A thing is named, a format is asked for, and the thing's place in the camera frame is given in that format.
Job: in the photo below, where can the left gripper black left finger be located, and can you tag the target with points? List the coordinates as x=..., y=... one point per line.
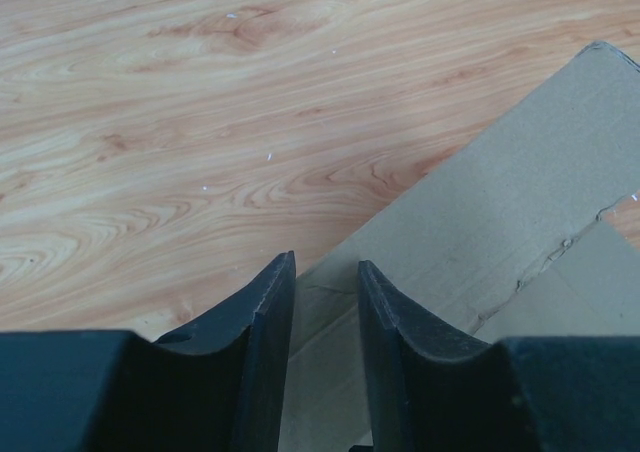
x=215, y=383

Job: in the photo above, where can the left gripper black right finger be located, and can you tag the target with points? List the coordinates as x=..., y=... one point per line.
x=433, y=387

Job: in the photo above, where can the brown cardboard box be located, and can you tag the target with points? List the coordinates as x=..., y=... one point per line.
x=507, y=237

